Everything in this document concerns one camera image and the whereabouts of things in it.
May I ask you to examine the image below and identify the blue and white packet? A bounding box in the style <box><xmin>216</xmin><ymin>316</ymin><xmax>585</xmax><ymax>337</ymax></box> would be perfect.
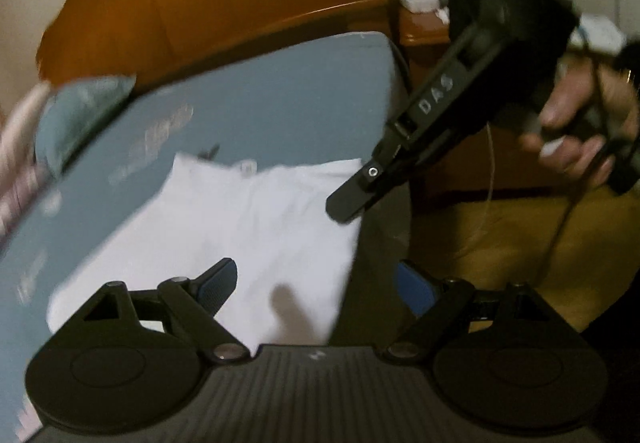
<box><xmin>575</xmin><ymin>14</ymin><xmax>630</xmax><ymax>55</ymax></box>

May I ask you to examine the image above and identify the black cable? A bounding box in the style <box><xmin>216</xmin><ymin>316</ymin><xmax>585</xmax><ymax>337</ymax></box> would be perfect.
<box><xmin>535</xmin><ymin>58</ymin><xmax>608</xmax><ymax>286</ymax></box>

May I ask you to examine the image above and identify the teal floral bed sheet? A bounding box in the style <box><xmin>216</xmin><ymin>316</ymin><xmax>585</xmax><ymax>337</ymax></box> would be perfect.
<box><xmin>0</xmin><ymin>30</ymin><xmax>416</xmax><ymax>443</ymax></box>

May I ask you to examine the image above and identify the white t-shirt with girl print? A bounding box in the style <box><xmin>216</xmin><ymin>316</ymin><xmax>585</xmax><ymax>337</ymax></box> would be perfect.
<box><xmin>47</xmin><ymin>153</ymin><xmax>363</xmax><ymax>356</ymax></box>

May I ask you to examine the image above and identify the person's right hand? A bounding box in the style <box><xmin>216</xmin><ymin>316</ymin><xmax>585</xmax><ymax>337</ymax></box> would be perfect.
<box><xmin>517</xmin><ymin>60</ymin><xmax>640</xmax><ymax>189</ymax></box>

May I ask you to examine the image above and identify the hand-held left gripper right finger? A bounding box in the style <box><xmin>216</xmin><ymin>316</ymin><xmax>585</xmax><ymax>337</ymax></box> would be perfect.
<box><xmin>382</xmin><ymin>260</ymin><xmax>563</xmax><ymax>364</ymax></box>

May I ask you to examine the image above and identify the pink floral quilt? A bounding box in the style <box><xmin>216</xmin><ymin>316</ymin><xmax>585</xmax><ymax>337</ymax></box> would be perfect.
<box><xmin>0</xmin><ymin>83</ymin><xmax>56</xmax><ymax>164</ymax></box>

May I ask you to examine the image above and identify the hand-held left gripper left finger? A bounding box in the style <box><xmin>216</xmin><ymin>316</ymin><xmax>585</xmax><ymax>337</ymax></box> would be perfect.
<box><xmin>82</xmin><ymin>258</ymin><xmax>251</xmax><ymax>364</ymax></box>

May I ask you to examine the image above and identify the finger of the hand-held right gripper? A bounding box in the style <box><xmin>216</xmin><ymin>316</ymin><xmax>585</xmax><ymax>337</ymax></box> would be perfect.
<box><xmin>326</xmin><ymin>158</ymin><xmax>417</xmax><ymax>224</ymax></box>

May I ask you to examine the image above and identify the wooden nightstand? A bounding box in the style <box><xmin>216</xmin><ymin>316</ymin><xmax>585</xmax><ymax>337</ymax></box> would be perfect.
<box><xmin>397</xmin><ymin>3</ymin><xmax>453</xmax><ymax>46</ymax></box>

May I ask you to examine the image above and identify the teal floral pillow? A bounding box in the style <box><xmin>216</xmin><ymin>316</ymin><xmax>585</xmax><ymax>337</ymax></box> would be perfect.
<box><xmin>37</xmin><ymin>73</ymin><xmax>138</xmax><ymax>176</ymax></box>

